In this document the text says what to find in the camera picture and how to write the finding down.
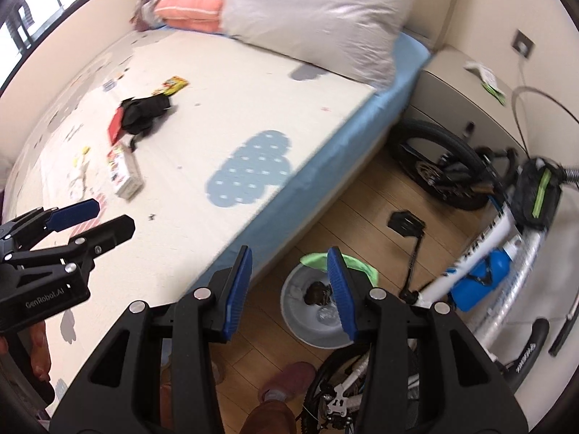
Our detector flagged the red paper envelope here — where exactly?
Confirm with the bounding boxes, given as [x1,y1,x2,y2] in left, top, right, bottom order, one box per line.
[107,107,124,145]

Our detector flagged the blue water bottle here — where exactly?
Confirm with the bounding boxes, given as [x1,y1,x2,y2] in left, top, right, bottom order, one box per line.
[451,249,512,312]

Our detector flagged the red slipper foot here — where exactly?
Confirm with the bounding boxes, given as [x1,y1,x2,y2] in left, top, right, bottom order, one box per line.
[259,362,316,403]

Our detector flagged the white bicycle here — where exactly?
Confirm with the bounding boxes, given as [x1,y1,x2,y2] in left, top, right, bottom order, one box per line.
[301,119,578,433]

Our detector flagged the black crumpled cloth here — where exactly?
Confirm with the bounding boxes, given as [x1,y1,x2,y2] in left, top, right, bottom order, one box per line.
[120,92,172,152]

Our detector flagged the white plastic-wrapped duvet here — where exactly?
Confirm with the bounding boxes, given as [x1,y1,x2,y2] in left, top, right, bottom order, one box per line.
[222,0,415,88]

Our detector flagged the beige bedside cabinet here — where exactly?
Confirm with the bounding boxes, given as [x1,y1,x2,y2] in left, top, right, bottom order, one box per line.
[403,46,526,160]

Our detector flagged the striped folded clothes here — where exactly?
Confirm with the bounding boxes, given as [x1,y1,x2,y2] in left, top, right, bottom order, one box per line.
[131,0,166,33]

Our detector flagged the brown cloth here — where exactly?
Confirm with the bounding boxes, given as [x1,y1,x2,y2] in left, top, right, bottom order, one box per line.
[303,281,333,307]

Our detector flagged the white snack box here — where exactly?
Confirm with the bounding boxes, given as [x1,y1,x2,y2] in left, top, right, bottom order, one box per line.
[106,142,144,201]

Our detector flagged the person's left hand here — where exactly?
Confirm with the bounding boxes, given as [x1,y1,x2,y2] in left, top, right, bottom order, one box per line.
[0,319,53,385]

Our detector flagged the yellow snack wrapper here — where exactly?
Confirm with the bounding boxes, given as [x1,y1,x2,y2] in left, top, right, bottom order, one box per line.
[153,76,189,97]

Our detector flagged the green plastic bag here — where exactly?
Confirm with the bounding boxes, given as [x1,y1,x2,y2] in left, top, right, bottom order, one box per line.
[299,253,379,287]

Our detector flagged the clear plastic wrap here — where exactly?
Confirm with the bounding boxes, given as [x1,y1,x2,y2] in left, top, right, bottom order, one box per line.
[316,305,341,326]

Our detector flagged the patterned play mat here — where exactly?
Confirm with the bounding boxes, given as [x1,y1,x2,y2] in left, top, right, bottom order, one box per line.
[4,29,431,396]

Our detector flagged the pink striped folded blanket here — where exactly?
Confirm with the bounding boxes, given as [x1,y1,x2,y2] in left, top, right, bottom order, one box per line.
[154,0,226,33]

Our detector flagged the white crumpled tissue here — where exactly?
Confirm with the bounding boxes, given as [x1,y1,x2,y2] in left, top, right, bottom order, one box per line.
[69,157,89,201]

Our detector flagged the grey round trash bin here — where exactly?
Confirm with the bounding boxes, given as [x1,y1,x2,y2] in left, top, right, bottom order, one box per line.
[280,264,352,350]

